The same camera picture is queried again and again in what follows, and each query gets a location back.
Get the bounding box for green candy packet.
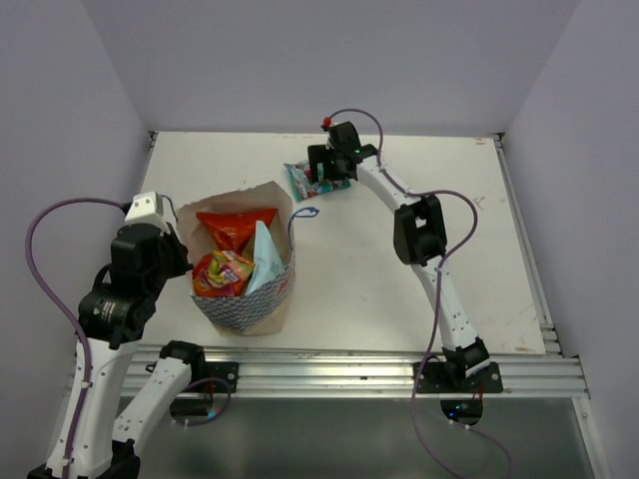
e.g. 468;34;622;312
284;161;350;202

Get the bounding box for colourful twisted candy packet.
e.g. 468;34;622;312
192;250;255;298

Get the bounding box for red chips bag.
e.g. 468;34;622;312
196;209;278;253

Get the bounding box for blue cassava chips bag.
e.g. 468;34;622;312
245;221;285;295

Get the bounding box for white paper bag blue handles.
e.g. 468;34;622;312
175;181;296;336

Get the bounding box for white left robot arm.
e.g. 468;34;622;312
28;223;208;478

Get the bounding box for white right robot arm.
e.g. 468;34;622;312
308;117;490;392

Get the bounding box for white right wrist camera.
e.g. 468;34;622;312
321;117;332;132

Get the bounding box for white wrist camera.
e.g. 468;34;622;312
124;192;170;234
321;117;332;132

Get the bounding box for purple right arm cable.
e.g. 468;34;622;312
328;108;515;479

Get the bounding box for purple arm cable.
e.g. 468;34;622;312
328;108;515;479
24;198;131;479

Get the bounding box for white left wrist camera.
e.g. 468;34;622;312
124;192;170;234

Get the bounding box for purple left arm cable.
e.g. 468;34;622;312
24;198;131;479

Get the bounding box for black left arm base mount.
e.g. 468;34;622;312
169;361;240;428

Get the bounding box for aluminium front mounting rail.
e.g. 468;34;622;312
117;343;585;400

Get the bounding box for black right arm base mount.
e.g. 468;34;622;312
412;356;504;426

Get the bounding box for aluminium table edge rail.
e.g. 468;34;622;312
489;133;563;356

